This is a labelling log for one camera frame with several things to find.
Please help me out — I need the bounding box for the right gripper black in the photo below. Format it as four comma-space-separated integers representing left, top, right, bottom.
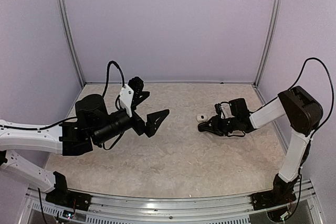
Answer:
202, 114, 240, 136

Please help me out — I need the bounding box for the black earbud charging case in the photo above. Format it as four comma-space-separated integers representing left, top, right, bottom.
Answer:
197, 122, 208, 132

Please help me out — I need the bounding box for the white earbud charging case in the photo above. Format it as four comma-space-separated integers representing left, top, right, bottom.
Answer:
196, 114, 208, 123

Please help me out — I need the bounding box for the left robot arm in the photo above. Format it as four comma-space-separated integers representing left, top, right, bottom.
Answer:
1, 91, 169, 206

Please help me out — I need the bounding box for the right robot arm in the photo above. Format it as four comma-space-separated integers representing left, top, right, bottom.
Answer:
197, 86, 323, 205

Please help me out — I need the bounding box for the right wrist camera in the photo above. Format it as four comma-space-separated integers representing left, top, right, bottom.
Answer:
214, 103, 226, 119

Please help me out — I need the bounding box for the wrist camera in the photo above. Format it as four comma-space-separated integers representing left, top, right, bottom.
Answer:
214, 103, 226, 119
119, 76, 144, 118

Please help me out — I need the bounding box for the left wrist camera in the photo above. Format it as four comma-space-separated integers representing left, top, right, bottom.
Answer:
119, 76, 144, 118

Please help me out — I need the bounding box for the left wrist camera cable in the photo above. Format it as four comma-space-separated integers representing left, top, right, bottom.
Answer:
101, 60, 125, 99

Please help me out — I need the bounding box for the aluminium front rail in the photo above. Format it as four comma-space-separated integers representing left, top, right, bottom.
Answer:
18, 182, 323, 224

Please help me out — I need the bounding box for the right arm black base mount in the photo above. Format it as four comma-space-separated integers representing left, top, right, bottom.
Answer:
251, 174, 300, 210

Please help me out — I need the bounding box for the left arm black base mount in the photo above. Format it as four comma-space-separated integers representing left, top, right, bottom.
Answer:
45, 172, 92, 211

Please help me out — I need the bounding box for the left aluminium frame post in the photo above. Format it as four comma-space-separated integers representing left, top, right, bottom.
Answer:
57, 0, 86, 89

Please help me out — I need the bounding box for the aluminium frame post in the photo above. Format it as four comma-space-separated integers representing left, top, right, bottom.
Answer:
57, 0, 86, 89
254, 0, 281, 89

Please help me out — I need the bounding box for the right aluminium frame post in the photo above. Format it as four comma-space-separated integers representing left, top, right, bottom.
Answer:
254, 0, 281, 89

